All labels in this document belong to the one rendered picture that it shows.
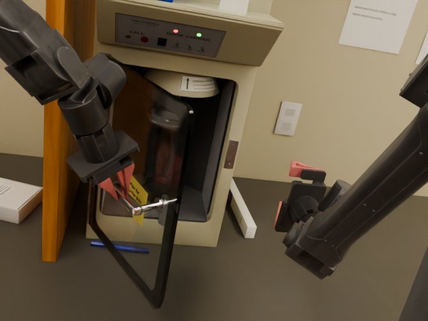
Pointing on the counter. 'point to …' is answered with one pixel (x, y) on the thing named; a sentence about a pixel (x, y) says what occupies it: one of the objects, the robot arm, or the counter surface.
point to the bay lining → (206, 136)
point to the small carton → (234, 6)
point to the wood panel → (48, 221)
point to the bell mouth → (183, 83)
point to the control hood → (187, 11)
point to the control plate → (153, 28)
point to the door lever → (135, 202)
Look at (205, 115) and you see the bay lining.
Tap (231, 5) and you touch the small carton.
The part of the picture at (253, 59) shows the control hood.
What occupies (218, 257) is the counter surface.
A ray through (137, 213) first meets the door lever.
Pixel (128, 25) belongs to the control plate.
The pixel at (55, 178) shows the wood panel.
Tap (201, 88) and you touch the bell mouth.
